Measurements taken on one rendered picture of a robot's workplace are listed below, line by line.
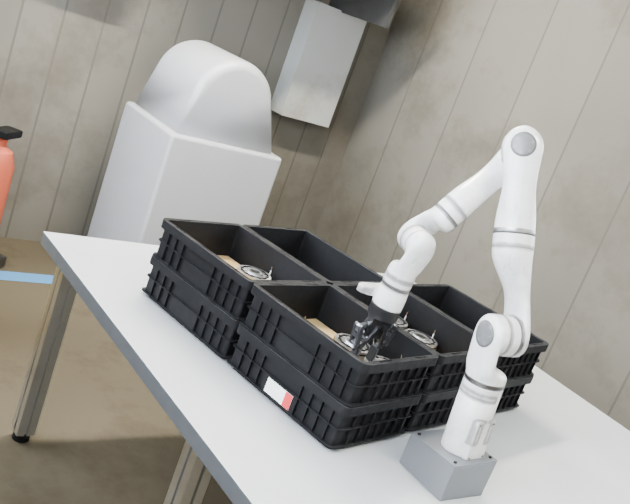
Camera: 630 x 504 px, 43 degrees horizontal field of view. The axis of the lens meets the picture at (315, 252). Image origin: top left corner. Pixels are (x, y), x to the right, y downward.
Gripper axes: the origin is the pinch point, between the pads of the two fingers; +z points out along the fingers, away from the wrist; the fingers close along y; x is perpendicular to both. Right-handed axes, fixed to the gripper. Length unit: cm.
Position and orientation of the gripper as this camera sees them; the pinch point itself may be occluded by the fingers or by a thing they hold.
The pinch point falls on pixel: (363, 354)
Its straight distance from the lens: 196.4
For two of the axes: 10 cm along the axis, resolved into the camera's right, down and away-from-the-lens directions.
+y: 7.2, 0.6, 7.0
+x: -5.9, -4.8, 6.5
